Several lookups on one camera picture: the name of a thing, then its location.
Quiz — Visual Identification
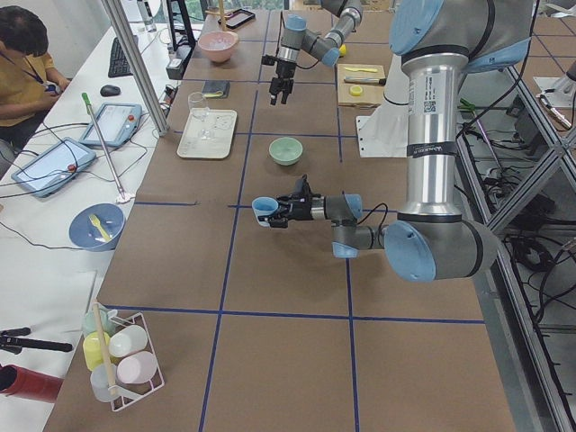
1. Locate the red cylinder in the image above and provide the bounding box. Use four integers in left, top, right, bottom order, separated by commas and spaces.
1, 364, 63, 403

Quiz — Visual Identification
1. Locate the wooden paper towel stand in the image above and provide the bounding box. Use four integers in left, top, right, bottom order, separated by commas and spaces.
204, 0, 228, 32

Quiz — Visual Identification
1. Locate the aluminium frame post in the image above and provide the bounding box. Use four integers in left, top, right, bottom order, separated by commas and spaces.
102, 0, 169, 137

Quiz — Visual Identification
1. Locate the wooden cutting board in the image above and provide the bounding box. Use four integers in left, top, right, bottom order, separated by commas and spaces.
337, 64, 386, 106

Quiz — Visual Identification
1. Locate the teach pendant tablet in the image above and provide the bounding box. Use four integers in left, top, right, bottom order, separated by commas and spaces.
95, 103, 142, 149
11, 137, 96, 198

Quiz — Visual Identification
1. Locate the near teach pendant tablet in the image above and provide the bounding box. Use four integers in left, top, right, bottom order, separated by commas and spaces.
11, 137, 96, 198

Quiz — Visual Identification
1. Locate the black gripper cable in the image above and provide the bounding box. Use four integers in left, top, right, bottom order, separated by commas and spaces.
294, 26, 325, 71
348, 202, 391, 247

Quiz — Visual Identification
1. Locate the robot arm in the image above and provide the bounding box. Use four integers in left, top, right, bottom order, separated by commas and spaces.
261, 0, 363, 105
258, 1, 534, 283

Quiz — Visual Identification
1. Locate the black computer mouse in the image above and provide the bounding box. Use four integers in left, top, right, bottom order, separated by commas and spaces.
100, 85, 122, 97

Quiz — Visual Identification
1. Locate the pink bowl of ice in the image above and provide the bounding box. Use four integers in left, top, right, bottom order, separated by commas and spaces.
198, 31, 239, 63

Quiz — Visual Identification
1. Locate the black keyboard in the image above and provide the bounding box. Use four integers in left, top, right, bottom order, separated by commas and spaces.
107, 37, 132, 78

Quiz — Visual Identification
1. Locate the blue bowl with fork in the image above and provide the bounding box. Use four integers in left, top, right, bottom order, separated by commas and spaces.
68, 203, 125, 252

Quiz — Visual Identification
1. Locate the far teach pendant tablet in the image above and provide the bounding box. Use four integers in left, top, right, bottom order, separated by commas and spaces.
95, 103, 142, 149

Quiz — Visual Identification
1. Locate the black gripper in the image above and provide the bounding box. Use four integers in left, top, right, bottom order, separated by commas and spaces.
262, 55, 296, 105
266, 175, 325, 229

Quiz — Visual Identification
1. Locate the grey yellow folded cloth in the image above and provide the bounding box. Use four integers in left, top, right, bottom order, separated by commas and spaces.
202, 80, 230, 99

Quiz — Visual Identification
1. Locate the clear wine glass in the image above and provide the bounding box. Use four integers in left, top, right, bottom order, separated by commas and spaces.
188, 92, 212, 140

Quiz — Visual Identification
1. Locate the metal rod green tip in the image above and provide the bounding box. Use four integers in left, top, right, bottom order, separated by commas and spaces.
81, 92, 135, 204

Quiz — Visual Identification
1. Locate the white cup in rack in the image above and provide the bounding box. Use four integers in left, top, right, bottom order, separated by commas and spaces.
108, 325, 148, 358

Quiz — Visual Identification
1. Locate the black handle tool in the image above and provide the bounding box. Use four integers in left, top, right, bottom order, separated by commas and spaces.
1, 327, 73, 355

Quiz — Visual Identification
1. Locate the lemon half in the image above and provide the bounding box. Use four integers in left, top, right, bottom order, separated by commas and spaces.
349, 85, 364, 96

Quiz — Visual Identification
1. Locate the cream bear tray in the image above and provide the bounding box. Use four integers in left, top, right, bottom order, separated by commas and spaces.
176, 110, 238, 159

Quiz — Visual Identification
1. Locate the pink cup in rack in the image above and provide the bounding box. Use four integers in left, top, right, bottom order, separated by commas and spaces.
117, 351, 158, 384

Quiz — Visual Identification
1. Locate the yellow plastic knife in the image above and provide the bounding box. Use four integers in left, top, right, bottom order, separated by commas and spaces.
344, 67, 379, 73

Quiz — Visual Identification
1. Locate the white wire cup rack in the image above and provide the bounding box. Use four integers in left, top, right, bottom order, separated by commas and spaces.
81, 302, 165, 412

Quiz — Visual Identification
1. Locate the seated person yellow shirt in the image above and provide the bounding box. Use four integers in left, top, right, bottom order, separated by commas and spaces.
1, 5, 70, 150

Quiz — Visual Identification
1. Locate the steel muddler black tip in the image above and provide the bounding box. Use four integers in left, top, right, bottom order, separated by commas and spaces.
344, 76, 387, 86

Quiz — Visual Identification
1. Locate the light blue cup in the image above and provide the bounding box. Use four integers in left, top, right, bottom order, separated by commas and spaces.
251, 196, 279, 228

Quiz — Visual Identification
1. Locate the green bowl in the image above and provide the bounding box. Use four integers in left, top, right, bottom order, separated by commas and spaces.
268, 137, 303, 167

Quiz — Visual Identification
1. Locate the yellow cup in rack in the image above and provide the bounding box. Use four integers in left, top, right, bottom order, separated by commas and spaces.
82, 331, 104, 371

